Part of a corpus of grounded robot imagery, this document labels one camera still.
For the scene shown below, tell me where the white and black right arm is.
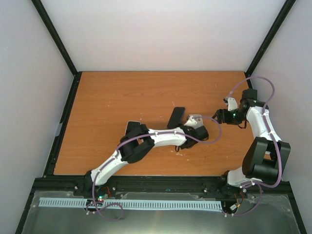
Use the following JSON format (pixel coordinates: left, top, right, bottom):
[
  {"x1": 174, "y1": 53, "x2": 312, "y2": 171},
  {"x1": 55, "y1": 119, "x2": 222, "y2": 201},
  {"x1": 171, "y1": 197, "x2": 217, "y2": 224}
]
[{"x1": 213, "y1": 89, "x2": 291, "y2": 197}]

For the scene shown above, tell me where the black aluminium frame rail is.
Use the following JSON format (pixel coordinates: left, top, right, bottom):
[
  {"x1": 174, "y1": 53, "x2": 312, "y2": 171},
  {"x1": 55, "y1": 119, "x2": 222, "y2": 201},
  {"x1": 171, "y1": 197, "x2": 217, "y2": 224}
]
[{"x1": 34, "y1": 175, "x2": 291, "y2": 198}]

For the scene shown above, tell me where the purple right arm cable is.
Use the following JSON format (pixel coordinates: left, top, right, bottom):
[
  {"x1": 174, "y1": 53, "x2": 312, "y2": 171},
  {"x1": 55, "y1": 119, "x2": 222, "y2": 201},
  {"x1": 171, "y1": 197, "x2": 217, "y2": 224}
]
[{"x1": 223, "y1": 76, "x2": 284, "y2": 217}]

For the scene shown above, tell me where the small black phone white case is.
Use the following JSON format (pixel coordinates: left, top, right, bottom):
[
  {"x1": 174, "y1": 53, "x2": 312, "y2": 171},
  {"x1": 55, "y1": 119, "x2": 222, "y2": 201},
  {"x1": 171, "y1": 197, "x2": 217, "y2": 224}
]
[{"x1": 125, "y1": 121, "x2": 141, "y2": 134}]

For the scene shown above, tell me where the grey metal front plate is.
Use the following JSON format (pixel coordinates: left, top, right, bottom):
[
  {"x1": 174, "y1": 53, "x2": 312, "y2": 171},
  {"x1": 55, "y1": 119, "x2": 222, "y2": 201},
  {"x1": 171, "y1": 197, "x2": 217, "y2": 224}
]
[{"x1": 22, "y1": 192, "x2": 300, "y2": 234}]

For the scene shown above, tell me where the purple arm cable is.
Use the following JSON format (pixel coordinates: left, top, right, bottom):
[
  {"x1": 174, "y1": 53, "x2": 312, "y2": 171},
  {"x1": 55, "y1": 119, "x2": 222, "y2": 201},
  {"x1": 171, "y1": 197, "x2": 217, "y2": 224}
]
[
  {"x1": 223, "y1": 76, "x2": 284, "y2": 217},
  {"x1": 92, "y1": 116, "x2": 223, "y2": 222}
]

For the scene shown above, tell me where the light blue slotted cable duct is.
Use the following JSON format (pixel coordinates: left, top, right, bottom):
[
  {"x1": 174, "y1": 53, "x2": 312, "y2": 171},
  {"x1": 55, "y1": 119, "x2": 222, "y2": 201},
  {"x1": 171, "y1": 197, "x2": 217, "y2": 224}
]
[{"x1": 38, "y1": 197, "x2": 222, "y2": 212}]

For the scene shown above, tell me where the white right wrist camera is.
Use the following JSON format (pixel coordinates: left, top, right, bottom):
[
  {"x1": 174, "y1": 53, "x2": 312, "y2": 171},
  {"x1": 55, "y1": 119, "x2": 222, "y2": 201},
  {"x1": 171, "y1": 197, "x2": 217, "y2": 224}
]
[{"x1": 223, "y1": 97, "x2": 238, "y2": 112}]

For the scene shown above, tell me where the white silicone phone case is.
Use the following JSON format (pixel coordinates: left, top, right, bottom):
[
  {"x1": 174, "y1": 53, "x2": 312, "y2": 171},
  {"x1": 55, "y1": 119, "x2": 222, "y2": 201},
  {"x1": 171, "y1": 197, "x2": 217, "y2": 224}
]
[{"x1": 189, "y1": 113, "x2": 204, "y2": 128}]

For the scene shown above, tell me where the black left corner post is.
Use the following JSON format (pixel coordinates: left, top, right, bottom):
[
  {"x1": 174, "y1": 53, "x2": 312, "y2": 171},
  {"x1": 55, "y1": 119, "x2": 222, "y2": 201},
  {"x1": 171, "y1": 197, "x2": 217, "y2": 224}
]
[{"x1": 30, "y1": 0, "x2": 82, "y2": 76}]

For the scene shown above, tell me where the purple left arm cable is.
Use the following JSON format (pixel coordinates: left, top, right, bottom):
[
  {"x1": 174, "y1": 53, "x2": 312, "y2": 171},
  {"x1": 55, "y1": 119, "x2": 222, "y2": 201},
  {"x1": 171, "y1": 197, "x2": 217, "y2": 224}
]
[{"x1": 92, "y1": 116, "x2": 223, "y2": 222}]

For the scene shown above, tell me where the black right corner post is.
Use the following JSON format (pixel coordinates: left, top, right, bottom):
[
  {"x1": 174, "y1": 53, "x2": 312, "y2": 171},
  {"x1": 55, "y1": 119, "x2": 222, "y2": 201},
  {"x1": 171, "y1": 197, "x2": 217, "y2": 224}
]
[{"x1": 245, "y1": 0, "x2": 296, "y2": 77}]

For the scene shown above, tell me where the black corner post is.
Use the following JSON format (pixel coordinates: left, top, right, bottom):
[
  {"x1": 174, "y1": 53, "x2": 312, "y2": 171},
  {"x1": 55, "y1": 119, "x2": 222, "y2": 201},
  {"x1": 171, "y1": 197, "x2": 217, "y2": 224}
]
[
  {"x1": 245, "y1": 0, "x2": 296, "y2": 77},
  {"x1": 30, "y1": 0, "x2": 82, "y2": 76}
]

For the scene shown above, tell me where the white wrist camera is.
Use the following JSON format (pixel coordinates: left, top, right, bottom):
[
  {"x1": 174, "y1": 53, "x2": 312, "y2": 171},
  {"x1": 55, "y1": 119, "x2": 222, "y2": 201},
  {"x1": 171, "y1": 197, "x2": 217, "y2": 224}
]
[
  {"x1": 223, "y1": 97, "x2": 238, "y2": 112},
  {"x1": 184, "y1": 116, "x2": 204, "y2": 129}
]

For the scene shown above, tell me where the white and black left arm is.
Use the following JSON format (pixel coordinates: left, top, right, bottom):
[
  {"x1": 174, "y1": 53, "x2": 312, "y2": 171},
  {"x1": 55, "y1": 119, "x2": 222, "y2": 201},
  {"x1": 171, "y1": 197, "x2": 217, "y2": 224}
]
[{"x1": 83, "y1": 124, "x2": 209, "y2": 196}]

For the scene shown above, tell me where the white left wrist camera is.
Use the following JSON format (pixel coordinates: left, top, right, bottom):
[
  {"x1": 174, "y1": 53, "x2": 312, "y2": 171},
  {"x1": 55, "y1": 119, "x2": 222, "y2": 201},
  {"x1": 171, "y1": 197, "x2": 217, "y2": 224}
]
[{"x1": 184, "y1": 116, "x2": 204, "y2": 129}]

